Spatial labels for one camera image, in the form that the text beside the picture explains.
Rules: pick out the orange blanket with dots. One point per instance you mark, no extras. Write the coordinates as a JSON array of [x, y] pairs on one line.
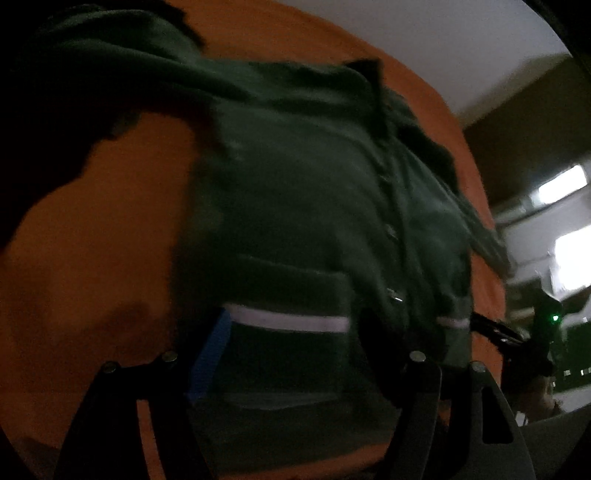
[[92, 277]]

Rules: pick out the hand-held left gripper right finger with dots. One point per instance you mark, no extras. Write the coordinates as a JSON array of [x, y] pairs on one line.
[[415, 383]]

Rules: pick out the black garment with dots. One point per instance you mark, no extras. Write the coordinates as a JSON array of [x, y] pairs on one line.
[[27, 161]]

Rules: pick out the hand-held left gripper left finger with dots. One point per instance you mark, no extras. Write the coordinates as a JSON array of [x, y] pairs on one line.
[[214, 350]]

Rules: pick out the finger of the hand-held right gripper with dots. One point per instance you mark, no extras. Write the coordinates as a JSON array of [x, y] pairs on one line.
[[498, 330]]

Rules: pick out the green fleece jacket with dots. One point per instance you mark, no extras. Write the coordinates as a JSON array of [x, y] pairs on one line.
[[300, 207]]

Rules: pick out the person's right hand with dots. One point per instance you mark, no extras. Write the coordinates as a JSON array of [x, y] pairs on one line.
[[540, 394]]

